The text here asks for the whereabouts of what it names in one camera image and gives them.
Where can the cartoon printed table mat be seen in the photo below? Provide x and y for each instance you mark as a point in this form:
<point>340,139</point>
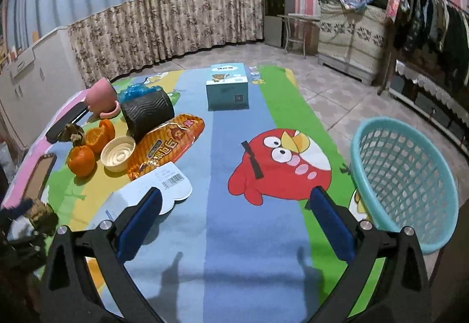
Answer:
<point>220,147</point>

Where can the orange peel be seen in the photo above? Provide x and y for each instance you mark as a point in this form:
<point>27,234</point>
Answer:
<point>99,138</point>

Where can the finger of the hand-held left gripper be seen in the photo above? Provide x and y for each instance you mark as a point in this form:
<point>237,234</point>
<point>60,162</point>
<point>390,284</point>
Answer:
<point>14,209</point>

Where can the cabinet with woven cover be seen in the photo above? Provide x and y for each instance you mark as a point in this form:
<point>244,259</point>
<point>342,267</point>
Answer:
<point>348,41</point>

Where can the low cabinet with lace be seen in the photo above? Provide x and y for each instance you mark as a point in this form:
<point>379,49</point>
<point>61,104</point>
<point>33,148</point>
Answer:
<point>421,88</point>

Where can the small metal stool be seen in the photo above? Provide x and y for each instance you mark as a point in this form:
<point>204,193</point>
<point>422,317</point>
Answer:
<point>298,18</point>

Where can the black ribbed cylinder container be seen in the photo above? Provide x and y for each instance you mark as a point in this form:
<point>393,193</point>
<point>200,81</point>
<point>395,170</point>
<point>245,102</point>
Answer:
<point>146,114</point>

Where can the black rectangular case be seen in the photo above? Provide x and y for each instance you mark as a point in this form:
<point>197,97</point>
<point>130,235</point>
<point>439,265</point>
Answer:
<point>64,123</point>

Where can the brown paper ball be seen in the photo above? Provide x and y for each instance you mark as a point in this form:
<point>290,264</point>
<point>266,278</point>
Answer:
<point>43,215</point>

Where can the teal plastic basket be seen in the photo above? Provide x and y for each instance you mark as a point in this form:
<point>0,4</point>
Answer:
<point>403,176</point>

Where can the floral beige curtain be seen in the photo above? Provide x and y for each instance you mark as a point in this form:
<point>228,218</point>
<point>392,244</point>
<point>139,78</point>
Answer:
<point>165,26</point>

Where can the brown wrapper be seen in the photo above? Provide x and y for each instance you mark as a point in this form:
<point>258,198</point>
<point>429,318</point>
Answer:
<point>71,132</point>

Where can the white parcel bag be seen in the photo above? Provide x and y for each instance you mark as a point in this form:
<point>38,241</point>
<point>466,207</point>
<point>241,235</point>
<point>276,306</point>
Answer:
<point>166,176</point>

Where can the teal tissue box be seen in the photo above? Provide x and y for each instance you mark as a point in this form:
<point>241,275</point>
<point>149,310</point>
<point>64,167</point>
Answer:
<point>227,92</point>

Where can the grey water dispenser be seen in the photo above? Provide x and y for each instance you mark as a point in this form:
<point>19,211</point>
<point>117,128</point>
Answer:
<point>273,15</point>

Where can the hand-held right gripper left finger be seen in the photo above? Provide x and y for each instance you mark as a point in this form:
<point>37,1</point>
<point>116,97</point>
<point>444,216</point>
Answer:
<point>141,224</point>

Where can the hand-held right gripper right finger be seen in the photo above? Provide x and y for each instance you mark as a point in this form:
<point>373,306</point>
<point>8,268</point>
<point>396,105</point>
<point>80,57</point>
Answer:
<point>331,224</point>

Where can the cream round lid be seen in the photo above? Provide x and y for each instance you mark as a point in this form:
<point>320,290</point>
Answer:
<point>117,154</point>

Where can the orange snack packet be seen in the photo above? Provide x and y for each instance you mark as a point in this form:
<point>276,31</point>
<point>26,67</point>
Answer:
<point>165,141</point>

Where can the rack of hanging clothes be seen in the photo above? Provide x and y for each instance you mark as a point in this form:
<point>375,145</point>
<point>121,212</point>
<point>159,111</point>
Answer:
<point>432,26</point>

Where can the pink cup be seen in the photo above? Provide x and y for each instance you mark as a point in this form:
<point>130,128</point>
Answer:
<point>100,94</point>

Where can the brown wooden board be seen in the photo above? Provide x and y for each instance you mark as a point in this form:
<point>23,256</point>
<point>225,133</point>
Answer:
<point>36,176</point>

